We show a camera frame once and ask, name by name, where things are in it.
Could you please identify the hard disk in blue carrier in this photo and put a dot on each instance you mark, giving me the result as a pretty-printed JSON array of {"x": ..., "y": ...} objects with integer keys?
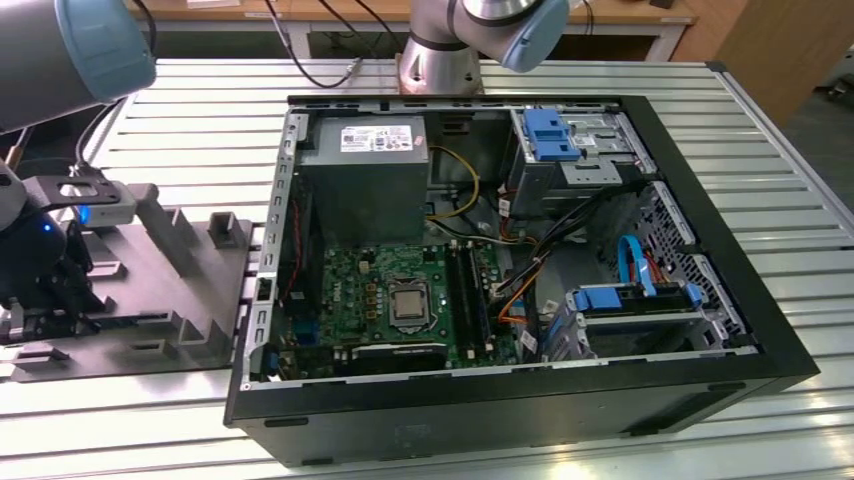
[{"x": 600, "y": 299}]

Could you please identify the green motherboard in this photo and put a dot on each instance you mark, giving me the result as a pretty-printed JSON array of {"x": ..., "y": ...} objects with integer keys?
[{"x": 354, "y": 280}]

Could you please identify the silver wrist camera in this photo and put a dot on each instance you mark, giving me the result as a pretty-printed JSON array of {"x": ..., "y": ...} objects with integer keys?
[{"x": 109, "y": 210}]

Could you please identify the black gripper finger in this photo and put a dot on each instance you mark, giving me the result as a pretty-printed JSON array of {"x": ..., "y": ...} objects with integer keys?
[{"x": 60, "y": 322}]

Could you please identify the wooden desk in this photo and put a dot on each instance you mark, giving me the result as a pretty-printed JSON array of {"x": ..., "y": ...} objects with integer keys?
[{"x": 220, "y": 13}]

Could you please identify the black case fan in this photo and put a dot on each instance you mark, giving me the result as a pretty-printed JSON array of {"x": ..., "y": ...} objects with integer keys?
[{"x": 306, "y": 240}]

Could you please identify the grey metal disk bay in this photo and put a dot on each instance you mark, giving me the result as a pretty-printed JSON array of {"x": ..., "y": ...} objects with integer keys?
[
  {"x": 640, "y": 320},
  {"x": 587, "y": 175}
]

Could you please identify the CPU socket metal frame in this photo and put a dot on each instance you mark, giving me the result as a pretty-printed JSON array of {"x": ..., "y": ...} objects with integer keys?
[{"x": 411, "y": 284}]

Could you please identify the grey power supply unit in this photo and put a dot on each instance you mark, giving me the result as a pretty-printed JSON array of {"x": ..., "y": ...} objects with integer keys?
[{"x": 367, "y": 200}]

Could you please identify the silver CPU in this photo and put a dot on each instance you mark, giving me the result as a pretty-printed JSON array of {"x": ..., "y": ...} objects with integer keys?
[{"x": 408, "y": 305}]

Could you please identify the black graphics card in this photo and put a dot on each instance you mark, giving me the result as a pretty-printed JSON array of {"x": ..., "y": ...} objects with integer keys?
[{"x": 400, "y": 356}]

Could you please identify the blue plastic rail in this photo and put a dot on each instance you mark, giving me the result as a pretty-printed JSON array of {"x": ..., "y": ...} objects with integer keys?
[{"x": 554, "y": 340}]

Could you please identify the blue expansion slot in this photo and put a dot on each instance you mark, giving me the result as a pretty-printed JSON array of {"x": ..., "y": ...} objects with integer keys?
[{"x": 307, "y": 332}]

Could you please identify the blue plastic disk carrier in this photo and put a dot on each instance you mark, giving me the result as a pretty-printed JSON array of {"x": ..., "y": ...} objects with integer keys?
[{"x": 547, "y": 135}]

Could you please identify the wooden cabinet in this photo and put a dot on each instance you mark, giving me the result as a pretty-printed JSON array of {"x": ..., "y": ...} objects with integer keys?
[{"x": 781, "y": 50}]

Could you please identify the black chair base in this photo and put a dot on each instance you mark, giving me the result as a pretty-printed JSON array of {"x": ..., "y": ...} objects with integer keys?
[{"x": 837, "y": 90}]

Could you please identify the grey parts rack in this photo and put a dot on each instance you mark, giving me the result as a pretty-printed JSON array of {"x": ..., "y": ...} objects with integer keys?
[{"x": 167, "y": 270}]

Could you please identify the black PC case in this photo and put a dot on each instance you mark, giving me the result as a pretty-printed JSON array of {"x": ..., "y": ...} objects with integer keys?
[{"x": 467, "y": 415}]

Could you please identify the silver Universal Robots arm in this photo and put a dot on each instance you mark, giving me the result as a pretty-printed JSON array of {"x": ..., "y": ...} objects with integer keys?
[{"x": 40, "y": 50}]

